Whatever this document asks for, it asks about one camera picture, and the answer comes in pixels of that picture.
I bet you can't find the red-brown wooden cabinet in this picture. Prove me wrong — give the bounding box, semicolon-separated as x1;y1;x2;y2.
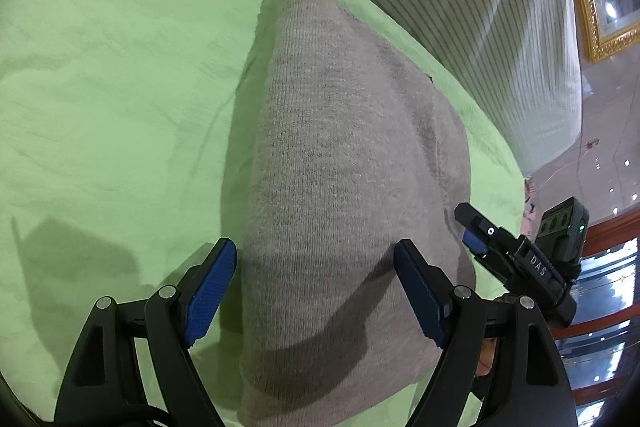
547;207;640;400

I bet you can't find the beige knit sweater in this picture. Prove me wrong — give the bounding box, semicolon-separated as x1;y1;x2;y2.
237;0;493;426

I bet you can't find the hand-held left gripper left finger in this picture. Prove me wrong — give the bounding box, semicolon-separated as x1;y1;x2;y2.
52;237;239;427

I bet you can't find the pink cloth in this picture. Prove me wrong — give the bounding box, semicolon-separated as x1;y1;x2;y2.
520;176;541;238

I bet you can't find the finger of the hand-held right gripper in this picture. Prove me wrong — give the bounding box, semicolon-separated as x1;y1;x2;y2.
462;228;507;280
453;202;521;253

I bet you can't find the person's right hand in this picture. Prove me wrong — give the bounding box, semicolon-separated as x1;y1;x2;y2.
476;336;502;379

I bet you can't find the green bed sheet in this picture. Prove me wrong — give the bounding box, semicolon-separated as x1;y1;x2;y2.
0;0;526;427

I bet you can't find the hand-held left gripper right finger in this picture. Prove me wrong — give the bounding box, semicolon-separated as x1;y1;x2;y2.
393;239;579;427

